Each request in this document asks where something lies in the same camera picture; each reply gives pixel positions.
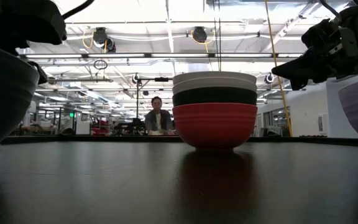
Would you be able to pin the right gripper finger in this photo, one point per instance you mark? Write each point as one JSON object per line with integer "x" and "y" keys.
{"x": 309, "y": 70}

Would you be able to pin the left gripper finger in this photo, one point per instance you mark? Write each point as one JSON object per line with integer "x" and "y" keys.
{"x": 42, "y": 74}

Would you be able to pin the black bowl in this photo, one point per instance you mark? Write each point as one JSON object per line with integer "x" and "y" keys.
{"x": 2, "y": 99}
{"x": 214, "y": 96}

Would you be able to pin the white bowl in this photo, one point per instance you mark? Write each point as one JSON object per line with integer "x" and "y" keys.
{"x": 214, "y": 85}

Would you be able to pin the red bowl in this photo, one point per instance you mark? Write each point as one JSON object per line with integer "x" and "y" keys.
{"x": 214, "y": 124}

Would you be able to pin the white cabinet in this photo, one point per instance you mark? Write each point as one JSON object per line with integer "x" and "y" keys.
{"x": 82, "y": 124}

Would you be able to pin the red tool cabinet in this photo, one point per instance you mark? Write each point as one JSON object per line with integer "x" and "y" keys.
{"x": 99, "y": 129}

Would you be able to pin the ceiling light strip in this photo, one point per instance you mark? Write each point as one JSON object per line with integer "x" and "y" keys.
{"x": 120, "y": 55}

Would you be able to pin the person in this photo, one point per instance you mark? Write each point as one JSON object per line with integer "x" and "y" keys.
{"x": 158, "y": 119}

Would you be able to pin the black table frame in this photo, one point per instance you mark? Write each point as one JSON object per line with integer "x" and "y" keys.
{"x": 104, "y": 139}

